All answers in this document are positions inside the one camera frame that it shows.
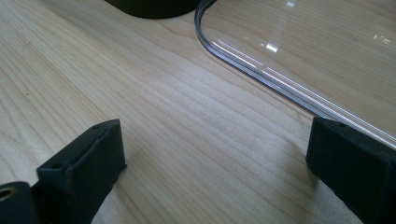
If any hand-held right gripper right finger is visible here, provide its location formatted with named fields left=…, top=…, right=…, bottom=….
left=305, top=116, right=396, bottom=224

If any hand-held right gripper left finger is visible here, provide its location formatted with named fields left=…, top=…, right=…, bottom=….
left=31, top=118, right=128, bottom=224

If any clear plastic tray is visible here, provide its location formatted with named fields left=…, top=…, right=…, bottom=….
left=193, top=0, right=396, bottom=151

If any black round object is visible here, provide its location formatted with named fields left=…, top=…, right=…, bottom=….
left=104, top=0, right=204, bottom=20

